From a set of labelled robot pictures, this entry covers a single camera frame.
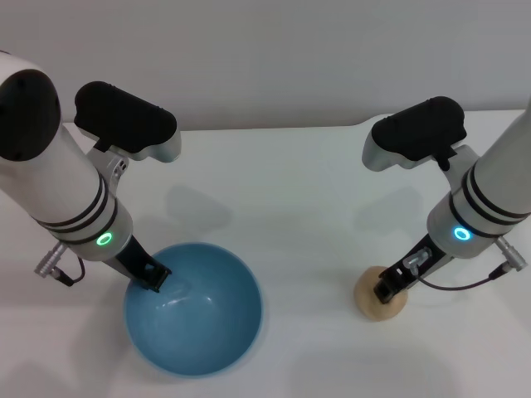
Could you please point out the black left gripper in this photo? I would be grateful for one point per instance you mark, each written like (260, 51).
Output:
(130, 261)

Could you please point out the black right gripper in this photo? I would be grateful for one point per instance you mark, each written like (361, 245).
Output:
(427, 263)

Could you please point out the beige egg yolk pastry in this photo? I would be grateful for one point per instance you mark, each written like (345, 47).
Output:
(367, 296)

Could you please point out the blue ceramic bowl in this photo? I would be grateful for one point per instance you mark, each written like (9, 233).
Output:
(199, 327)

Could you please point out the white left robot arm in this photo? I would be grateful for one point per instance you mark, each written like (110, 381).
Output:
(54, 174)

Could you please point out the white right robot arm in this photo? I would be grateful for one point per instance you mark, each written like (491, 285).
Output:
(485, 195)

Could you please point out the black grey left wrist camera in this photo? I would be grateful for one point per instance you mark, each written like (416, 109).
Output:
(124, 116)

